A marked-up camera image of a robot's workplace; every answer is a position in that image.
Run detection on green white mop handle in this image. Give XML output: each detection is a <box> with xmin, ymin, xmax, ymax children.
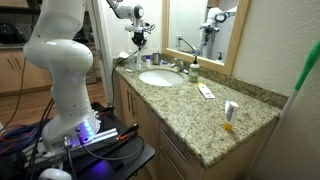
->
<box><xmin>245</xmin><ymin>40</ymin><xmax>320</xmax><ymax>180</ymax></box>

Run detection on white tube yellow cap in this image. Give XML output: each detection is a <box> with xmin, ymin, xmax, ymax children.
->
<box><xmin>197</xmin><ymin>82</ymin><xmax>215</xmax><ymax>99</ymax></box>

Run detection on black power cable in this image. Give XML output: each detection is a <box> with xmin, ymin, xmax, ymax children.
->
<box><xmin>109</xmin><ymin>49</ymin><xmax>139</xmax><ymax>108</ymax></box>

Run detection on wooden vanity cabinet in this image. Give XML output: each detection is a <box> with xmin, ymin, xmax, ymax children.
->
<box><xmin>118</xmin><ymin>73</ymin><xmax>280</xmax><ymax>180</ymax></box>

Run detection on grey metal cup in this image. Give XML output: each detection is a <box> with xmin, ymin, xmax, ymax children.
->
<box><xmin>152</xmin><ymin>52</ymin><xmax>161</xmax><ymax>65</ymax></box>

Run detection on tall white lotion tube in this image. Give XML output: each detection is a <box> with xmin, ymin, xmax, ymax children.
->
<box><xmin>136</xmin><ymin>47</ymin><xmax>142</xmax><ymax>70</ymax></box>

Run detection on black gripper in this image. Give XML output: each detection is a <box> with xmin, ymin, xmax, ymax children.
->
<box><xmin>125</xmin><ymin>20</ymin><xmax>155</xmax><ymax>47</ymax></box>

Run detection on wood framed mirror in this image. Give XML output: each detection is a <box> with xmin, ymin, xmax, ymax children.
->
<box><xmin>162</xmin><ymin>0</ymin><xmax>251</xmax><ymax>75</ymax></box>

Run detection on upright tube yellow cap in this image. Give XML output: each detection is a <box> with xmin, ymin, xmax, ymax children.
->
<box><xmin>224</xmin><ymin>100</ymin><xmax>239</xmax><ymax>131</ymax></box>

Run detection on small white bottle blue cap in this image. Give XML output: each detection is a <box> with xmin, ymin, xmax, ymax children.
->
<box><xmin>146</xmin><ymin>55</ymin><xmax>151</xmax><ymax>69</ymax></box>

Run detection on green soap pump bottle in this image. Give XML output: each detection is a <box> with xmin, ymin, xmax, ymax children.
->
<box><xmin>189</xmin><ymin>57</ymin><xmax>200</xmax><ymax>83</ymax></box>

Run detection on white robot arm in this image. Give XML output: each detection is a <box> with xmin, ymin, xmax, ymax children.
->
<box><xmin>23</xmin><ymin>0</ymin><xmax>100</xmax><ymax>157</ymax></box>

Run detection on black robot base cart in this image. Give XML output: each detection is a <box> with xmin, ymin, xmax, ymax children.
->
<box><xmin>22</xmin><ymin>103</ymin><xmax>155</xmax><ymax>180</ymax></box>

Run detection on white oval sink basin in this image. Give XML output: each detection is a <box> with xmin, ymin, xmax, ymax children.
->
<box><xmin>139</xmin><ymin>69</ymin><xmax>184</xmax><ymax>87</ymax></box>

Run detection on red blue cable bundle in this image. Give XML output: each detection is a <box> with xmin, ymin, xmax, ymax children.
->
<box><xmin>0</xmin><ymin>124</ymin><xmax>40</xmax><ymax>155</ymax></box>

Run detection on chrome faucet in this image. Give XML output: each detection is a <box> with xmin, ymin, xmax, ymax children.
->
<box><xmin>170</xmin><ymin>58</ymin><xmax>189</xmax><ymax>74</ymax></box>

